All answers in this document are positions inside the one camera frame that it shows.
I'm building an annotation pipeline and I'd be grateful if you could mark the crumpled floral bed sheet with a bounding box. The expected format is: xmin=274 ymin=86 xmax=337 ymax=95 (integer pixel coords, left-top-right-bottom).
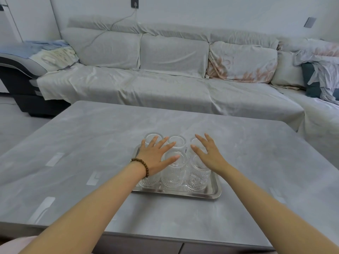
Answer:
xmin=292 ymin=38 xmax=339 ymax=105

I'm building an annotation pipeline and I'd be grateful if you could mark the grey cloth-covered sofa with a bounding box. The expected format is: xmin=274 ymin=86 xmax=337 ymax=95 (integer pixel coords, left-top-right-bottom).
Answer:
xmin=37 ymin=16 xmax=339 ymax=167

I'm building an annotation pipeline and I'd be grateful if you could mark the person's left hand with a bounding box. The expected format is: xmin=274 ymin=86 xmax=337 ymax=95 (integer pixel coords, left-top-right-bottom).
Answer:
xmin=137 ymin=136 xmax=180 ymax=179

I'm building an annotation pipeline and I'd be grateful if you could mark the person's right hand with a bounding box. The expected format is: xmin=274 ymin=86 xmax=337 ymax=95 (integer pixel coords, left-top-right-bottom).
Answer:
xmin=190 ymin=133 xmax=229 ymax=174

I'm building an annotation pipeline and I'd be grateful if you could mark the pale patterned cloth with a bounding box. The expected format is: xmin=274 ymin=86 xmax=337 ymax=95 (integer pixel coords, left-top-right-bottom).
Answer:
xmin=29 ymin=46 xmax=80 ymax=72

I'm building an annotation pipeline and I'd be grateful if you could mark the dark teal pillow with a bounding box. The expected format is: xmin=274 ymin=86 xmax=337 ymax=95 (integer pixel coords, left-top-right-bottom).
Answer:
xmin=301 ymin=63 xmax=339 ymax=101

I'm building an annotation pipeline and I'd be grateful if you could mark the person's left forearm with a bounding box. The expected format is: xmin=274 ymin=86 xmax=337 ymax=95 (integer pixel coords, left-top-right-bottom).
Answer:
xmin=19 ymin=162 xmax=147 ymax=254

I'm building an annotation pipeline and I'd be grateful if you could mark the group of ribbed clear glasses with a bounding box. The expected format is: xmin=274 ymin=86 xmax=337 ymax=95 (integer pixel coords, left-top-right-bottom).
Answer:
xmin=138 ymin=132 xmax=212 ymax=191

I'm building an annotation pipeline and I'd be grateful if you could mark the pink floral sofa cushion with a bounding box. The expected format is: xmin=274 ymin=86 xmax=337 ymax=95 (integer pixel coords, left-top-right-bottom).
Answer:
xmin=206 ymin=41 xmax=278 ymax=84

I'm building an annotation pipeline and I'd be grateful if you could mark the black grey massage chair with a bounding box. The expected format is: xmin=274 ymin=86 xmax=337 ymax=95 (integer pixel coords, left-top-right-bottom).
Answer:
xmin=0 ymin=41 xmax=80 ymax=117

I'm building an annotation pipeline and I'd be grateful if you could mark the grey sofa back cushion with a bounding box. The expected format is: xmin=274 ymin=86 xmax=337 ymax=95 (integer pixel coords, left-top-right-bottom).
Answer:
xmin=139 ymin=34 xmax=210 ymax=79
xmin=60 ymin=28 xmax=143 ymax=71

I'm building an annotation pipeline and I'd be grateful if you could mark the stainless steel tray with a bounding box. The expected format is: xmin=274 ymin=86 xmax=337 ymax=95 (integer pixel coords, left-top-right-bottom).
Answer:
xmin=131 ymin=144 xmax=222 ymax=200

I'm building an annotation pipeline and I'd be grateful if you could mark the light blue cloth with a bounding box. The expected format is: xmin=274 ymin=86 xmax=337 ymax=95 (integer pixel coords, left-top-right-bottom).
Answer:
xmin=21 ymin=40 xmax=71 ymax=59

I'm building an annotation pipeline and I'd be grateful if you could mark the small grey sofa cushion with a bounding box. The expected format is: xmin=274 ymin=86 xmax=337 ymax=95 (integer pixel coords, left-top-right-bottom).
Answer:
xmin=270 ymin=51 xmax=308 ymax=89

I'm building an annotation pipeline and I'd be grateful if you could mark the white cabinet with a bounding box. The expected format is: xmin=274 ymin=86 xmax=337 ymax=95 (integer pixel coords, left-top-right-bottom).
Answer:
xmin=0 ymin=0 xmax=62 ymax=43

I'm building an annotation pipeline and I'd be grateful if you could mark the grey power cable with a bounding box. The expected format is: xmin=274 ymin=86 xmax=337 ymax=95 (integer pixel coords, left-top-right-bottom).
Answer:
xmin=79 ymin=5 xmax=138 ymax=52

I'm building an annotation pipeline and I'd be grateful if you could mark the brown bead bracelet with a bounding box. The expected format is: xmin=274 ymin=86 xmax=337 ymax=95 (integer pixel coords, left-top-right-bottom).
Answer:
xmin=130 ymin=158 xmax=150 ymax=179

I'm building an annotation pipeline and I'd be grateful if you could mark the person's right forearm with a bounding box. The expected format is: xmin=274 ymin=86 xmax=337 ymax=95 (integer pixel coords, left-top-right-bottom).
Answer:
xmin=216 ymin=165 xmax=339 ymax=254

